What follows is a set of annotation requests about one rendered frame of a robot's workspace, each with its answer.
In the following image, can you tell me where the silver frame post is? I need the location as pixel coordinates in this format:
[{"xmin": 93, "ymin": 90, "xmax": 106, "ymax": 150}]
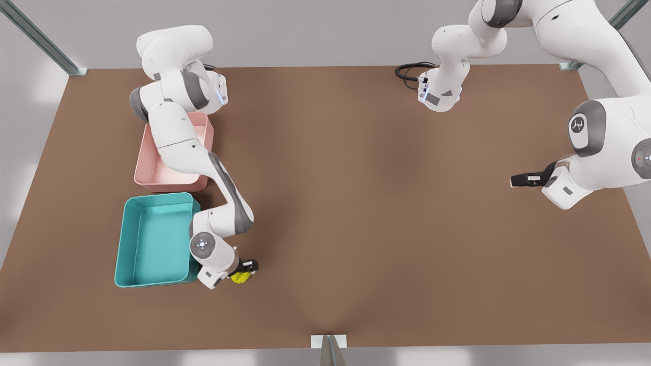
[
  {"xmin": 559, "ymin": 0, "xmax": 649, "ymax": 71},
  {"xmin": 311, "ymin": 334, "xmax": 347, "ymax": 366},
  {"xmin": 0, "ymin": 0, "xmax": 88, "ymax": 77}
]

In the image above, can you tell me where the pink plastic tray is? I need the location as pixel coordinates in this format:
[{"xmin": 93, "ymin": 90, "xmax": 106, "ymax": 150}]
[{"xmin": 134, "ymin": 112, "xmax": 215, "ymax": 193}]

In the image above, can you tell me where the teal plastic tray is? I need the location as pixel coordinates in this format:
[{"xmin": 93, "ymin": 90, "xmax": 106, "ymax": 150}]
[{"xmin": 114, "ymin": 192, "xmax": 202, "ymax": 288}]

